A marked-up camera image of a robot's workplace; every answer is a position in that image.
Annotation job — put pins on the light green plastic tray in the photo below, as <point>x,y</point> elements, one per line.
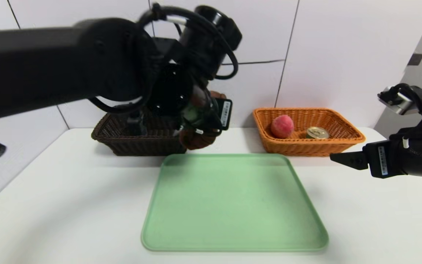
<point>233,212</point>

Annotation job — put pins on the red peach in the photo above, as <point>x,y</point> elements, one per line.
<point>282,126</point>

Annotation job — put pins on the orange wicker basket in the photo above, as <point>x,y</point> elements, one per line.
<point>306,146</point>

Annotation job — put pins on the round tin can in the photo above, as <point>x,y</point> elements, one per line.
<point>318,133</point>

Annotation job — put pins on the dark grey handheld camera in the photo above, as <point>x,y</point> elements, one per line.
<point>136,126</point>

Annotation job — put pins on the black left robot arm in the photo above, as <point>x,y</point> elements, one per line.
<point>86,62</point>

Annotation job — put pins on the dark grey wall plate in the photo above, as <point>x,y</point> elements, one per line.
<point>415,59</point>

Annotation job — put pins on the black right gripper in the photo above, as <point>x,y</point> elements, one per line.
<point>381,159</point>

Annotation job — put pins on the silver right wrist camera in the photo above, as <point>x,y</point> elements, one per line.
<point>398,99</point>

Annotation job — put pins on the dark brown wicker basket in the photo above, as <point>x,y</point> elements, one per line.
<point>137,145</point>

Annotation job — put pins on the brown towel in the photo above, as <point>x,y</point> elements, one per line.
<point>196,139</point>

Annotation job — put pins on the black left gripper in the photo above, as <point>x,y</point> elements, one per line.
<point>226,113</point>

